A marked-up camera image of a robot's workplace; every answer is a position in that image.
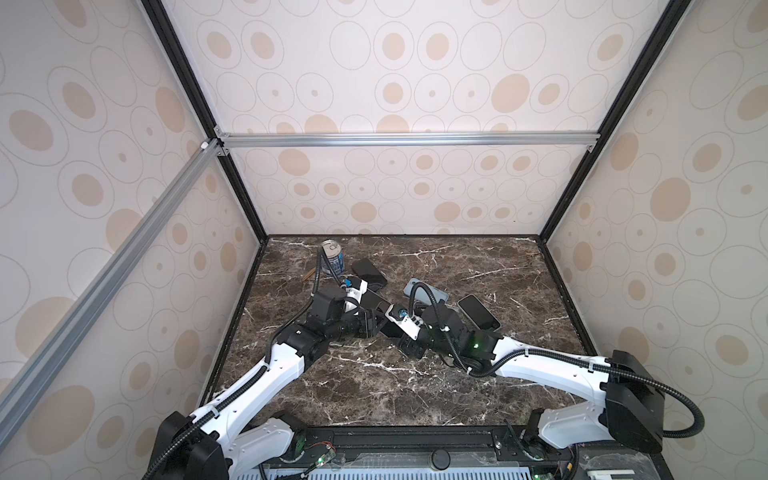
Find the light blue phone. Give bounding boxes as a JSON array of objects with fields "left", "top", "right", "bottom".
[
  {"left": 458, "top": 295, "right": 501, "bottom": 331},
  {"left": 403, "top": 278, "right": 449, "bottom": 305},
  {"left": 355, "top": 288, "right": 391, "bottom": 319}
]

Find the black phone case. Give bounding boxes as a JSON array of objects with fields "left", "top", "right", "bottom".
[{"left": 351, "top": 258, "right": 388, "bottom": 292}]

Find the black phone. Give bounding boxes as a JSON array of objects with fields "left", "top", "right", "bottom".
[{"left": 378, "top": 318, "right": 407, "bottom": 340}]

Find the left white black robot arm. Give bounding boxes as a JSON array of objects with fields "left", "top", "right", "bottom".
[{"left": 144, "top": 259, "right": 387, "bottom": 479}]

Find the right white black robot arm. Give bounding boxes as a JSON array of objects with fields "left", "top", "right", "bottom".
[{"left": 382, "top": 282, "right": 705, "bottom": 453}]

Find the brown wooden stick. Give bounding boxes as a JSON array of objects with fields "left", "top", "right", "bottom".
[{"left": 302, "top": 268, "right": 318, "bottom": 283}]

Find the blue white tin can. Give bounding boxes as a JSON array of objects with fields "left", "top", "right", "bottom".
[{"left": 321, "top": 239, "right": 344, "bottom": 276}]

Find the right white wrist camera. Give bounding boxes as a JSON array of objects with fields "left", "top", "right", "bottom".
[{"left": 386, "top": 304, "right": 423, "bottom": 340}]

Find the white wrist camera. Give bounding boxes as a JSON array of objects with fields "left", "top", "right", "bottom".
[
  {"left": 341, "top": 277, "right": 368, "bottom": 311},
  {"left": 386, "top": 304, "right": 423, "bottom": 340}
]

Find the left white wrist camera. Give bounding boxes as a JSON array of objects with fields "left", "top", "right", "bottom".
[{"left": 341, "top": 277, "right": 368, "bottom": 311}]

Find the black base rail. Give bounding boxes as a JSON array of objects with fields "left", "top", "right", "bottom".
[{"left": 157, "top": 424, "right": 673, "bottom": 480}]

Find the horizontal aluminium rail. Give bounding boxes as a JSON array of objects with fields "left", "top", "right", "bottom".
[{"left": 221, "top": 131, "right": 600, "bottom": 148}]

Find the left diagonal aluminium rail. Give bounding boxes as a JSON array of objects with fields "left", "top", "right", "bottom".
[{"left": 1, "top": 138, "right": 223, "bottom": 448}]

